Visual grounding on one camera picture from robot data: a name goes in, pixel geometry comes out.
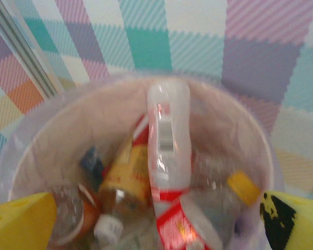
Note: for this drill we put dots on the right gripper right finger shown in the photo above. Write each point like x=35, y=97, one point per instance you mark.
x=302, y=224

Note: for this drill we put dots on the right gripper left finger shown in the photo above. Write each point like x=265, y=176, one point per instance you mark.
x=18, y=224

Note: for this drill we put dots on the brown label plastic bottle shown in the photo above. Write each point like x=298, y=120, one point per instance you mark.
x=90, y=211

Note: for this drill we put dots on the clear bottle blue label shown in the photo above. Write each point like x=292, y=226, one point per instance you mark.
x=92, y=166

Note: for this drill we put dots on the yellow label tea bottle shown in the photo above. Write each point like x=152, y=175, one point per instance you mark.
x=125, y=177

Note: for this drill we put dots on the crushed clear bottle red label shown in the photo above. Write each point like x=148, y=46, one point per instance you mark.
x=182, y=226

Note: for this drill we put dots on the clear bottle red white label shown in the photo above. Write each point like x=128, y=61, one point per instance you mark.
x=169, y=156

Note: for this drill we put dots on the beige round waste bin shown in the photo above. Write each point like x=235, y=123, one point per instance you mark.
x=99, y=109

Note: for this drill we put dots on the aluminium frame post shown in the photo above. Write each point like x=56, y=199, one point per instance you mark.
x=23, y=49

